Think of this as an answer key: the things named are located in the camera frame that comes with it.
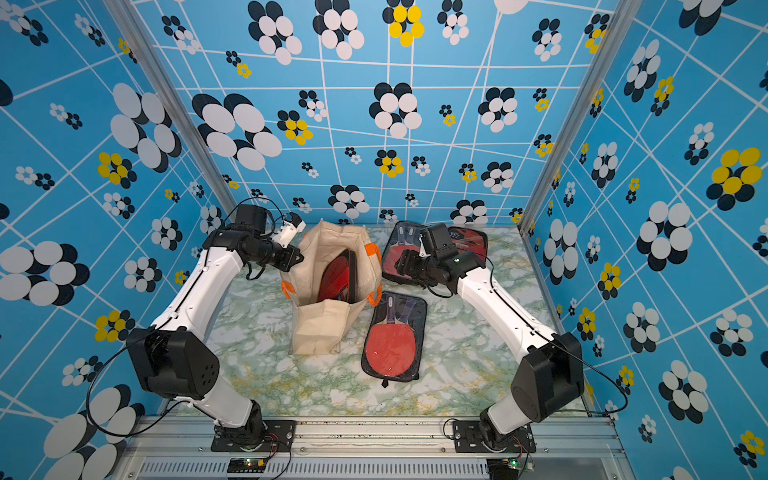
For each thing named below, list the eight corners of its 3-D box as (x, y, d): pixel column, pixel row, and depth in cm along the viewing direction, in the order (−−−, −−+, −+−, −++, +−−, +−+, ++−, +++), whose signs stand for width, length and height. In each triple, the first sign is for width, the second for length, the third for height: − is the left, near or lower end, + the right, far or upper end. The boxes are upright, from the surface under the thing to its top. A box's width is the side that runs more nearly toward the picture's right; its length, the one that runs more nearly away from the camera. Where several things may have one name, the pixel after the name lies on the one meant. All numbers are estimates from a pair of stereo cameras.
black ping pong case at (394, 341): (356, 381, 84) (355, 377, 82) (375, 295, 102) (375, 290, 100) (419, 391, 82) (420, 388, 80) (428, 302, 100) (428, 297, 98)
